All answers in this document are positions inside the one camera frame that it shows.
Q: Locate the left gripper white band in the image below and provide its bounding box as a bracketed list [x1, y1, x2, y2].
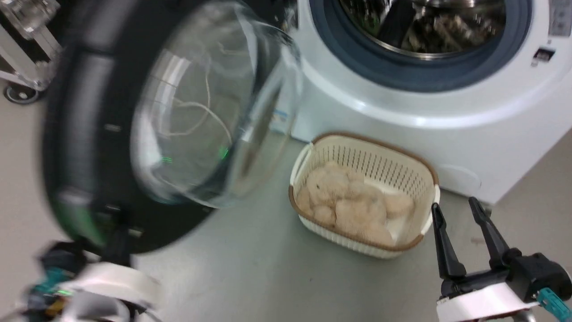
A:
[25, 215, 162, 322]

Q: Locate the blue white label sticker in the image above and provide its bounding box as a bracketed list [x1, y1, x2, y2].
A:
[270, 109, 292, 135]

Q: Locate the white front-load washing machine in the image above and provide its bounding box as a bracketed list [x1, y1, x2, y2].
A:
[268, 0, 572, 206]

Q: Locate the stainless steel washer drum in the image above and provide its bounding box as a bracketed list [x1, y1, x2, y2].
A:
[339, 0, 508, 59]

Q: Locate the black-rimmed glass washing machine door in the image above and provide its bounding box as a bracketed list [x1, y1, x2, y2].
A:
[40, 0, 305, 256]

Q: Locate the round white filter cover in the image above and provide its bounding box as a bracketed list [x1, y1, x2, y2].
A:
[438, 164, 483, 193]

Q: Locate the black caster wheel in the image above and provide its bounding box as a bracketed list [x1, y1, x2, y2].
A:
[3, 83, 42, 106]

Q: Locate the grey rubber door gasket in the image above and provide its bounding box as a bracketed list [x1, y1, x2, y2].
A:
[308, 0, 534, 93]

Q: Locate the beige plush toy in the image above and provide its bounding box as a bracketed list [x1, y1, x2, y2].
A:
[296, 161, 416, 247]

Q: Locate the black door latch slot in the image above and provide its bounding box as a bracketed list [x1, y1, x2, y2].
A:
[530, 47, 556, 67]

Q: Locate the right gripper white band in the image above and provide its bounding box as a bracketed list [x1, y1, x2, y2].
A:
[430, 196, 572, 322]

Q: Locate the cream laundry basket brown rim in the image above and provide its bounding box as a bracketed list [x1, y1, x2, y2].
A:
[288, 131, 442, 259]

